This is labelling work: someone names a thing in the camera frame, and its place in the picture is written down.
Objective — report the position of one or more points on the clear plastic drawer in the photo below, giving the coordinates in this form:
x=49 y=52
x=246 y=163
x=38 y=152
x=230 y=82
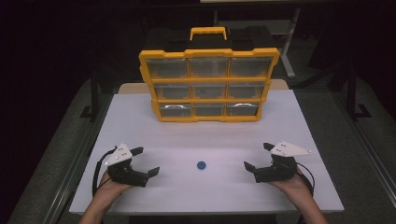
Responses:
x=174 y=110

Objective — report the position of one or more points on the person's left hand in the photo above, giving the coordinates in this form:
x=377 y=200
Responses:
x=110 y=188

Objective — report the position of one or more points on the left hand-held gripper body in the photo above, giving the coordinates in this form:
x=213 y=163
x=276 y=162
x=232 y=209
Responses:
x=120 y=157

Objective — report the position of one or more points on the grey desk with white legs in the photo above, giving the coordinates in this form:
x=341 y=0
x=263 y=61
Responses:
x=291 y=40

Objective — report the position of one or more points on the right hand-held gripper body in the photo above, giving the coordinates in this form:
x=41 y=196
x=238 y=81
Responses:
x=277 y=172

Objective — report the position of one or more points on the grid of clear drawers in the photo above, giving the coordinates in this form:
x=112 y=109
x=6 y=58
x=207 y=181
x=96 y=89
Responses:
x=208 y=90

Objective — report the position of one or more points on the person's right hand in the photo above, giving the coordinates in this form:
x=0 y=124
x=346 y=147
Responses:
x=297 y=186

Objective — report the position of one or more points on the aluminium frame rail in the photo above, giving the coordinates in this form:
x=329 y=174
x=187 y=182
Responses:
x=67 y=193
x=375 y=158

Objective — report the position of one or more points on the black metal stand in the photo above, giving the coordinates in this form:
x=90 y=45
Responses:
x=352 y=93
x=94 y=99

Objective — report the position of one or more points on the small blue round wheel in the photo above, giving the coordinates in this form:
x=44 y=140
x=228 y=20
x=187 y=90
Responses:
x=201 y=165

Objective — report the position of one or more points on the yellow and black organizer cabinet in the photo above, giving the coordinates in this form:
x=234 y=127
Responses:
x=208 y=80

